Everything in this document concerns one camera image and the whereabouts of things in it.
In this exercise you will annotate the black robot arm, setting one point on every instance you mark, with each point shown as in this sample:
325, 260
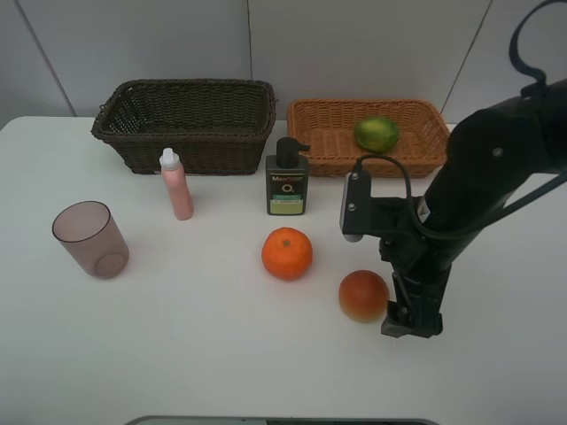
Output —
489, 156

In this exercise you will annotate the orange wicker basket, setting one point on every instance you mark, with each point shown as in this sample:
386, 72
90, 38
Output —
327, 127

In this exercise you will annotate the dark brown wicker basket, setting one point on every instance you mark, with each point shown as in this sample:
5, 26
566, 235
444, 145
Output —
215, 126

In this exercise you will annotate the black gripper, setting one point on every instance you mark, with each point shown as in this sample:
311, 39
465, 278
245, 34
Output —
421, 268

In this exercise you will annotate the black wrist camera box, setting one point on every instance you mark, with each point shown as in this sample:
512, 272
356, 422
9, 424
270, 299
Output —
355, 207

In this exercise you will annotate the dark green pump bottle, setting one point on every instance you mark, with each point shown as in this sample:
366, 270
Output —
287, 173

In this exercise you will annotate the orange mandarin fruit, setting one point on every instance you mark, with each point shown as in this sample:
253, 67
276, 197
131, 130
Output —
287, 254

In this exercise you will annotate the green mango fruit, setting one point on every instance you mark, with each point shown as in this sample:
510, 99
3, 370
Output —
377, 134

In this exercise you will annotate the translucent pink plastic cup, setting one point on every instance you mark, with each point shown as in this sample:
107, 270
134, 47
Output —
89, 233

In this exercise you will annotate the red peach fruit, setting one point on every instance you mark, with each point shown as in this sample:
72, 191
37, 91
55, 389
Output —
363, 296

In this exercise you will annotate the pink spray bottle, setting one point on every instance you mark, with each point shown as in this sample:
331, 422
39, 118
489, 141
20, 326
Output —
173, 175

